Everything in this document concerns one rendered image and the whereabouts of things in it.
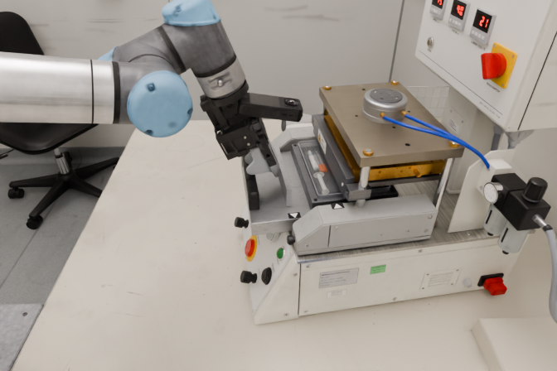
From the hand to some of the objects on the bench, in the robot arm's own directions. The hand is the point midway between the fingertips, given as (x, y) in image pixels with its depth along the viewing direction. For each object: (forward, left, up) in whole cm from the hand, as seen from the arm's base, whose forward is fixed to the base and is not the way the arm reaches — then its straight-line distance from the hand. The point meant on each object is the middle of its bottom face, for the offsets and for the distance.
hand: (278, 169), depth 79 cm
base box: (+18, +3, -26) cm, 32 cm away
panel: (-10, -1, -24) cm, 26 cm away
